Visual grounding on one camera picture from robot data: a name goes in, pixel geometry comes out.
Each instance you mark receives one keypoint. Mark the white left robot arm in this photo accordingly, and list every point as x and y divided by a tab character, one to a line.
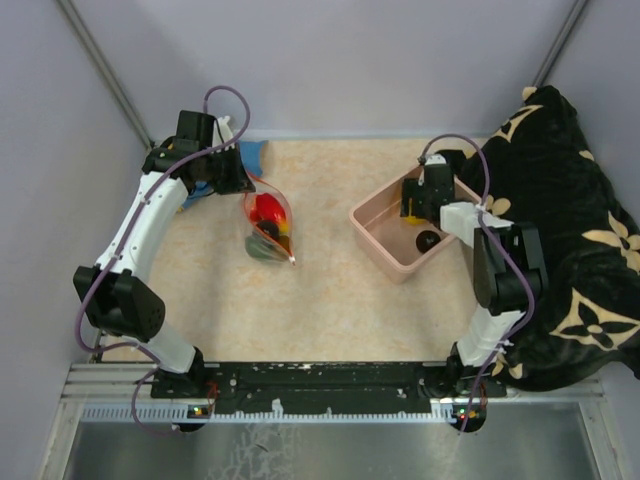
114	292

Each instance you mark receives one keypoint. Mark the dark green lime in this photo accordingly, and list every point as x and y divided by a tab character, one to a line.
257	249

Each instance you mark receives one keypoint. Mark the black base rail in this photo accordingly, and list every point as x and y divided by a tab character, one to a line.
318	388

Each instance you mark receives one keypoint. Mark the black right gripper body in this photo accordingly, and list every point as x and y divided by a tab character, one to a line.
412	189

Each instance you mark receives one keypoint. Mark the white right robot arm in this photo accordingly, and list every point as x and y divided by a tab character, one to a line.
509	272

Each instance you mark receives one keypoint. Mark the black floral blanket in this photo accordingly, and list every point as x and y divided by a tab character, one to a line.
537	167

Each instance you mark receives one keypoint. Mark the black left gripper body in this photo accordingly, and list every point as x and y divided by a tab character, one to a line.
223	171

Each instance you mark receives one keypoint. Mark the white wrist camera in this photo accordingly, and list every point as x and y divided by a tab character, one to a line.
430	163
221	131

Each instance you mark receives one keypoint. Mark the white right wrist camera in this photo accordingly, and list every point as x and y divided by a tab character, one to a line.
430	163

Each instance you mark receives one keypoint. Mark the blue cloth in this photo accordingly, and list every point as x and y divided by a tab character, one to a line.
251	154

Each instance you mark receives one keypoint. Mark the pink plastic bin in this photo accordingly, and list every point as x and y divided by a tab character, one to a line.
389	240

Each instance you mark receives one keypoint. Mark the white slotted cable duct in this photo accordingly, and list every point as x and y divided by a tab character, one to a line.
184	413

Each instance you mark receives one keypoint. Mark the yellow lemon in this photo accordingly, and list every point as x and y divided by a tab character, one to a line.
410	218

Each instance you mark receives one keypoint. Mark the dark purple fruit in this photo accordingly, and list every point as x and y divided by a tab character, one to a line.
270	228
426	240

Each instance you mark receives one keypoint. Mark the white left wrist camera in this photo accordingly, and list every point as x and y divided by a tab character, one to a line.
221	131

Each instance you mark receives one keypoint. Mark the red pepper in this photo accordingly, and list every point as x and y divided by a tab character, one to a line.
267	207

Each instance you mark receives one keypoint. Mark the clear zip bag orange zipper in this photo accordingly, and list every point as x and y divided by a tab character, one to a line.
250	228

